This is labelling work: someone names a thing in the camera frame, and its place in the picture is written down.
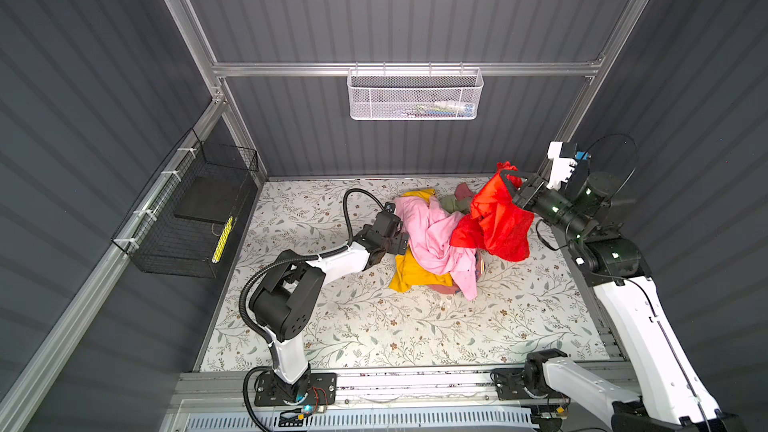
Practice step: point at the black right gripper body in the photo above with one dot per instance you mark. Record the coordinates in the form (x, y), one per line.
(531, 193)

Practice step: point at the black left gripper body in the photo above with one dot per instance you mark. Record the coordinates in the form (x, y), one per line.
(397, 245)

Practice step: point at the red cloth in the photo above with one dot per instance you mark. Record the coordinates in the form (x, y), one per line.
(494, 223)

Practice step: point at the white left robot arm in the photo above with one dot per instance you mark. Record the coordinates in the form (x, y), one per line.
(278, 301)

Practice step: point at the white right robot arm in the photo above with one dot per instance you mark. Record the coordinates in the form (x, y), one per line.
(671, 397)

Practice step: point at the pink cloth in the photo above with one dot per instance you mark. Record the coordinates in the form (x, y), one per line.
(430, 229)

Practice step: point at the yellow cloth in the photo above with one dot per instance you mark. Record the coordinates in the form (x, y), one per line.
(408, 271)

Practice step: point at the maroon cloth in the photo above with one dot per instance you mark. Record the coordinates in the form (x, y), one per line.
(463, 192)

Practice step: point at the olive green cloth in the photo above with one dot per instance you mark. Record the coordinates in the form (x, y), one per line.
(451, 204)

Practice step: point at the items in white basket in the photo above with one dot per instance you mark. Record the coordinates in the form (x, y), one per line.
(441, 109)

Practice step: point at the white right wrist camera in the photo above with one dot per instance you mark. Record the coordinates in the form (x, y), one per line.
(563, 157)

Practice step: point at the white wire mesh basket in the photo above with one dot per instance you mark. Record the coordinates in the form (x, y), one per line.
(377, 93)

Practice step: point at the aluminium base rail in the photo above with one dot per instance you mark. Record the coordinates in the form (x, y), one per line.
(357, 388)

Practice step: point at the black wire basket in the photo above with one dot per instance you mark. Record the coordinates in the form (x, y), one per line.
(174, 229)

